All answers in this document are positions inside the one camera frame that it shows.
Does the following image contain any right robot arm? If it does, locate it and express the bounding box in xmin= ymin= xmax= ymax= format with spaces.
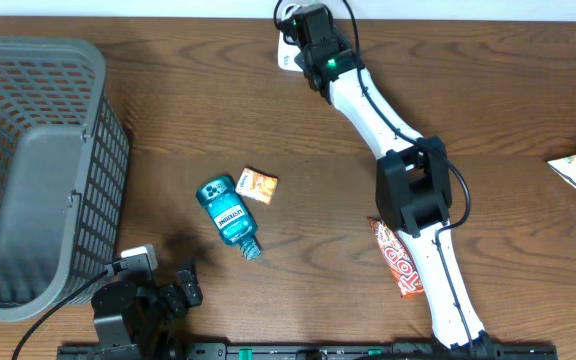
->
xmin=275 ymin=3 xmax=492 ymax=358

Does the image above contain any blue Listerine mouthwash bottle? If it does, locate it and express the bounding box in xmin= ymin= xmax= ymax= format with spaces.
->
xmin=196 ymin=176 xmax=261 ymax=260

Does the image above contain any small orange tissue pack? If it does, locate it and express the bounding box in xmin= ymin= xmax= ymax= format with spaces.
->
xmin=235 ymin=167 xmax=278 ymax=205

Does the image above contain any white barcode scanner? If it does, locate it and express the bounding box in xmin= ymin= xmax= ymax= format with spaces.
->
xmin=277 ymin=32 xmax=303 ymax=72

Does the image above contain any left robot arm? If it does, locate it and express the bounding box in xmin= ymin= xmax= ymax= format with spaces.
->
xmin=86 ymin=254 xmax=203 ymax=360

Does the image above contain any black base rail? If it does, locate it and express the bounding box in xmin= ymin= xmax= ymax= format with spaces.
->
xmin=57 ymin=341 xmax=559 ymax=360

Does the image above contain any orange chocolate bar wrapper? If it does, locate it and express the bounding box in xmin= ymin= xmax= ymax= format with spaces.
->
xmin=367 ymin=217 xmax=425 ymax=298

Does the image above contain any grey plastic mesh basket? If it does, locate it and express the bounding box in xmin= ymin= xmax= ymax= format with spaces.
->
xmin=0 ymin=37 xmax=130 ymax=322

